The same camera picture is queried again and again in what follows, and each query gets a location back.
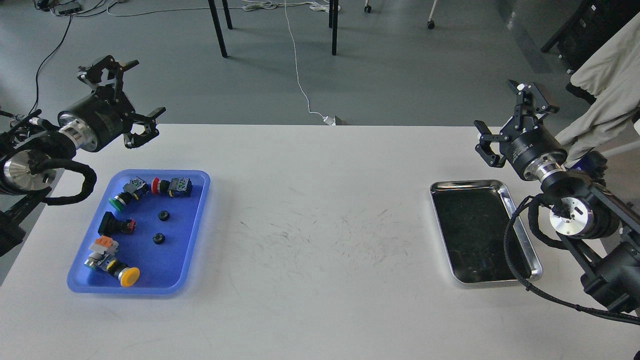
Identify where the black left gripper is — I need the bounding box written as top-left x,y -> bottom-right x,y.
57,55 -> 167,153

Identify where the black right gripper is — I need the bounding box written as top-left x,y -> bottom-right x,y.
473,79 -> 568,182

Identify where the small black gear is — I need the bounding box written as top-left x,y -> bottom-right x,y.
157,210 -> 170,223
151,232 -> 166,245

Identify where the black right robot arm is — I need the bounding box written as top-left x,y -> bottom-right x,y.
474,79 -> 639,325

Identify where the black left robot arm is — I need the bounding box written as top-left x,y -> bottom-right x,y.
0,55 -> 165,255

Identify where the silver metal tray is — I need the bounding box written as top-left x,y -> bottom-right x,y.
429,179 -> 543,287

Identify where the blue plastic tray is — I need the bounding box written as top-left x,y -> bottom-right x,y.
67,169 -> 211,296

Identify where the beige cloth cover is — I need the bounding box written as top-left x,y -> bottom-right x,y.
555,14 -> 640,163

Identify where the black table leg left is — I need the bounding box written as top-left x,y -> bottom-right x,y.
207,0 -> 234,59

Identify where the black table leg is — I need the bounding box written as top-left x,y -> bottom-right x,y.
207,0 -> 234,59
327,0 -> 339,56

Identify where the white power adapter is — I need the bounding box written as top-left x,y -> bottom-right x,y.
323,116 -> 346,126

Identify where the black table leg right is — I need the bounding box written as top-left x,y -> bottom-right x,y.
327,0 -> 339,56

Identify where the green push button switch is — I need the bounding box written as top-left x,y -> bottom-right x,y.
108,177 -> 150,212

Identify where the black floor cable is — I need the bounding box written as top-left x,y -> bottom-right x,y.
27,0 -> 116,118

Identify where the red push button switch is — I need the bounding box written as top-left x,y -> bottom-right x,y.
150,177 -> 193,198

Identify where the black push button switch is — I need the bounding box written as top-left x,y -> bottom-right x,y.
97,211 -> 137,237

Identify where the yellow push button switch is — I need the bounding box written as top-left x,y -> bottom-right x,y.
83,235 -> 141,288

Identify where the white floor cable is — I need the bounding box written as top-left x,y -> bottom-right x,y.
241,0 -> 342,123

